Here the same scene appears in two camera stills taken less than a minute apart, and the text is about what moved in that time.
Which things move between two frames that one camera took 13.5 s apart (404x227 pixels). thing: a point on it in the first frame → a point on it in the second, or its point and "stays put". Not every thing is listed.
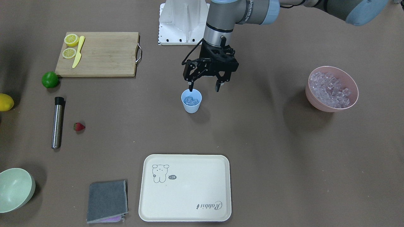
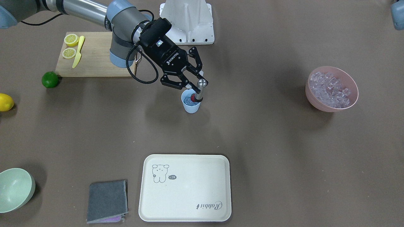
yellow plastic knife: (78, 55) stays put
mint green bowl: (17, 187) stays put
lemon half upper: (71, 40) stays put
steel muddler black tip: (59, 104) → (201, 84)
